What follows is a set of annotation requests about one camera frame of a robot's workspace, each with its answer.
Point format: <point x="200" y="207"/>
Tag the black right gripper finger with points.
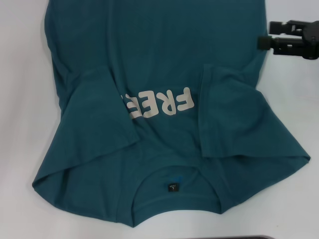
<point x="264" y="42"/>
<point x="276" y="28"/>

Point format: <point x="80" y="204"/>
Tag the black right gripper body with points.
<point x="311" y="37"/>

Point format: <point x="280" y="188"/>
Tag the teal t-shirt with pink print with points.
<point x="149" y="49"/>

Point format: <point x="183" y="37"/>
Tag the dark flat panel edge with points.
<point x="249" y="237"/>

